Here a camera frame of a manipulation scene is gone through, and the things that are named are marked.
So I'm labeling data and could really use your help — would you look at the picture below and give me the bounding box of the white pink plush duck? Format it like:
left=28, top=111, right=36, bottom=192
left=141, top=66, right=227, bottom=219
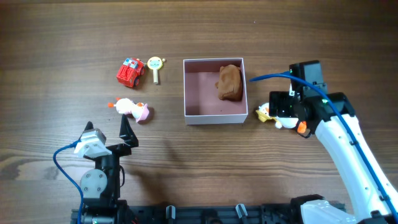
left=108, top=98, right=150, bottom=123

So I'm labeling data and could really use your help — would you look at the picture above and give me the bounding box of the white plush duck yellow hat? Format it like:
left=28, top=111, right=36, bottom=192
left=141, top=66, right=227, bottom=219
left=256, top=103, right=307, bottom=134

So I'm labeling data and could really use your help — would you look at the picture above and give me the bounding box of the red toy fire truck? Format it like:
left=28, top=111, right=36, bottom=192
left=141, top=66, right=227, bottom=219
left=116, top=58, right=145, bottom=88

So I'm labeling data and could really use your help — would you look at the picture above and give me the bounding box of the brown plush toy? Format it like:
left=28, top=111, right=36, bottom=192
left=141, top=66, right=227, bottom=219
left=215, top=65, right=243, bottom=101

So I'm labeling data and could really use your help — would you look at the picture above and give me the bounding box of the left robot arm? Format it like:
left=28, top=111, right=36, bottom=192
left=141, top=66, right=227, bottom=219
left=71, top=115, right=139, bottom=224

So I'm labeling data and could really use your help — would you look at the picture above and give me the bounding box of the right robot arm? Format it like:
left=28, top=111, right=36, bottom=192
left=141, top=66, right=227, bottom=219
left=269, top=60, right=397, bottom=223

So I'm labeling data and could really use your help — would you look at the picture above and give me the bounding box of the yellow wooden rattle drum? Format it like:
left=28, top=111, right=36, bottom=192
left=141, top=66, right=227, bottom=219
left=146, top=56, right=166, bottom=85

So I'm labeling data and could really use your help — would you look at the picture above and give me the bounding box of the pink cardboard box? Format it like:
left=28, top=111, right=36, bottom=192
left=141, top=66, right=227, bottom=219
left=183, top=58, right=248, bottom=125

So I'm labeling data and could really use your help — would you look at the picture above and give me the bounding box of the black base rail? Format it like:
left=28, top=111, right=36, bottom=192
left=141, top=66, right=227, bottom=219
left=70, top=203, right=346, bottom=224

